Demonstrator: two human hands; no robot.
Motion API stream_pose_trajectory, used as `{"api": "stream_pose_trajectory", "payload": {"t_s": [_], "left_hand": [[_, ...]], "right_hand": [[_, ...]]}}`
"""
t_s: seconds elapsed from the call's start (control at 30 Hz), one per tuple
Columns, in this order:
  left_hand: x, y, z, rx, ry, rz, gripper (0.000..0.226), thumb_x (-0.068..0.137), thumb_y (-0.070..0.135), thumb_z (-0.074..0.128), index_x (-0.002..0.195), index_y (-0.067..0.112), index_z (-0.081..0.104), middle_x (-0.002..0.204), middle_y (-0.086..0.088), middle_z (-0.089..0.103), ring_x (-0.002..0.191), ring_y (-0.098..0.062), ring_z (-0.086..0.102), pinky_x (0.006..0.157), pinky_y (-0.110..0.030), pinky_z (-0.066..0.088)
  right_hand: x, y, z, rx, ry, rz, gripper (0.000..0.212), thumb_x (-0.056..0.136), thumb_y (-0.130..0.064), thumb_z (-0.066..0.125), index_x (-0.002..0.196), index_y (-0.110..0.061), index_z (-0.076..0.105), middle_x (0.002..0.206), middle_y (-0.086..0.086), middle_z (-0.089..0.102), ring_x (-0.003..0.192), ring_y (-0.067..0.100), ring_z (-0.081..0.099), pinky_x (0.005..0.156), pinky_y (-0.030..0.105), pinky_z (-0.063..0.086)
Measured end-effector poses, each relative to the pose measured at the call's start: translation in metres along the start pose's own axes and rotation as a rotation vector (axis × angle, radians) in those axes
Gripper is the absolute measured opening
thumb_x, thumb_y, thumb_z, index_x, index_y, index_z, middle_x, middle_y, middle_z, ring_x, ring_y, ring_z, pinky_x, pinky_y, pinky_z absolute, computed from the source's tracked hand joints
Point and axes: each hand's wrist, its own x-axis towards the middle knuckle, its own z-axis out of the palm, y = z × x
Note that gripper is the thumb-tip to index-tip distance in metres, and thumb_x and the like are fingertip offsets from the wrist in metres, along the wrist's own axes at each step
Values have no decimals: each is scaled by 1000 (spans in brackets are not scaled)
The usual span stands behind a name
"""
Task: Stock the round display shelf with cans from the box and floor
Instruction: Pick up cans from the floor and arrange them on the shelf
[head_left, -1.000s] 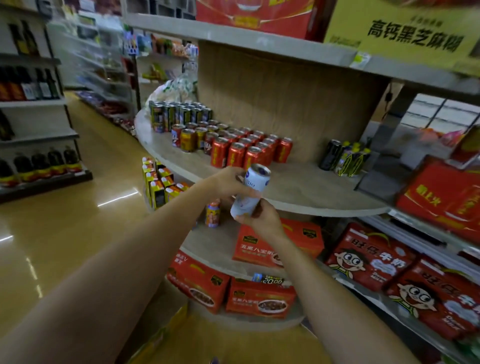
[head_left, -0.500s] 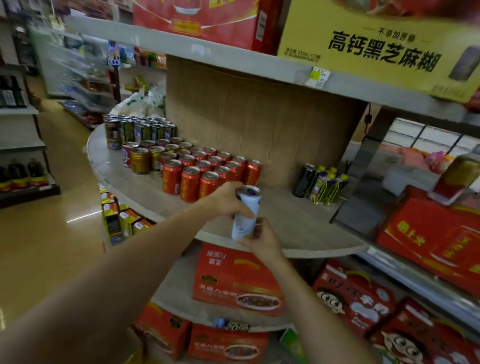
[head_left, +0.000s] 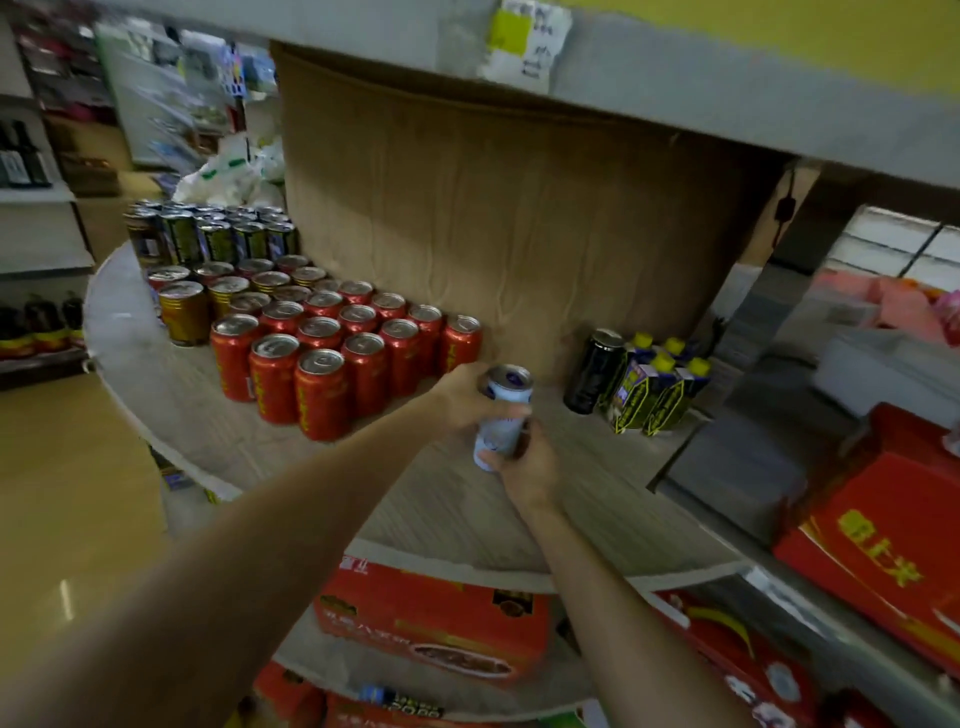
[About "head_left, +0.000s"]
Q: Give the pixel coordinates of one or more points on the person's left hand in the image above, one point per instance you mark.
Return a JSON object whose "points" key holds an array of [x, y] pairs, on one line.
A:
{"points": [[465, 401]]}

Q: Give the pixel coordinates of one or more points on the dark price tag strip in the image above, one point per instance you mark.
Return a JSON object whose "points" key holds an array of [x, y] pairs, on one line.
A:
{"points": [[401, 705]]}

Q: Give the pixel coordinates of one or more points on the white cans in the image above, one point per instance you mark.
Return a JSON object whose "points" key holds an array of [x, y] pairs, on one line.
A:
{"points": [[510, 382]]}

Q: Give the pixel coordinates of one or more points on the person's left forearm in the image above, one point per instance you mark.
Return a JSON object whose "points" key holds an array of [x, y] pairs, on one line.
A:
{"points": [[225, 585]]}

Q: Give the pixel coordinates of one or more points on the white end rack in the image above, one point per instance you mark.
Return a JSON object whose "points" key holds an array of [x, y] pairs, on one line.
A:
{"points": [[37, 240]]}

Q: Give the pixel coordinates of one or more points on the red and gold shelf cans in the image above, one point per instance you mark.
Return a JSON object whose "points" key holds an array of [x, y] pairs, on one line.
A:
{"points": [[184, 311]]}

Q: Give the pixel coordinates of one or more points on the block of red slim cans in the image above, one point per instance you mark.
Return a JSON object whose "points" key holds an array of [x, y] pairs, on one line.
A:
{"points": [[322, 390]]}

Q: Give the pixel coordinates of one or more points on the person's right forearm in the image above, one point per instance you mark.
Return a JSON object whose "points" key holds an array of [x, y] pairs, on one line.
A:
{"points": [[645, 630]]}

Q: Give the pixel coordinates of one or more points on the red porridge print carton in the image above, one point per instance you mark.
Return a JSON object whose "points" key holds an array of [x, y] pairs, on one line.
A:
{"points": [[289, 694], [375, 720]]}

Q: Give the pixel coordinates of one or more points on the bag of white snacks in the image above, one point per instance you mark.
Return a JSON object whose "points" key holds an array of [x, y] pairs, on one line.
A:
{"points": [[217, 180], [270, 161]]}

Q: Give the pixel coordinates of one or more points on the group of dark bottles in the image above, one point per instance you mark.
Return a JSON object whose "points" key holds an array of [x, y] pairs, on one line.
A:
{"points": [[22, 161]]}

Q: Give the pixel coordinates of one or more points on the red cartoon face carton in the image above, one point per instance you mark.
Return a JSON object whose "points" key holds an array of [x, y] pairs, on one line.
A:
{"points": [[742, 667]]}

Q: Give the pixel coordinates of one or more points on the small red carton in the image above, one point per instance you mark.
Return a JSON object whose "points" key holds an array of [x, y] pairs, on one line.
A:
{"points": [[435, 615]]}

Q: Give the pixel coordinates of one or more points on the yellow green bottle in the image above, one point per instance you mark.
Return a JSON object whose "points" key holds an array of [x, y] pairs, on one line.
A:
{"points": [[660, 394]]}

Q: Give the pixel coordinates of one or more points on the person's right hand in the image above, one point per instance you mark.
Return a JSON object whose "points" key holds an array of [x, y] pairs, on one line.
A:
{"points": [[532, 469]]}

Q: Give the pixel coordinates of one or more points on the red yellow-print carton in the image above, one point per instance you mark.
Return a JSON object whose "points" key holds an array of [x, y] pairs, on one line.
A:
{"points": [[885, 540]]}

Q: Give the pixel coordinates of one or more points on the white yellow price label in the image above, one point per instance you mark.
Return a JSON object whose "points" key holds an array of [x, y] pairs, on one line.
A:
{"points": [[525, 45]]}

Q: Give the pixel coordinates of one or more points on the group of tall blue-yellow cans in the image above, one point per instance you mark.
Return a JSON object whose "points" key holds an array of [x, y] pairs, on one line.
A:
{"points": [[214, 236]]}

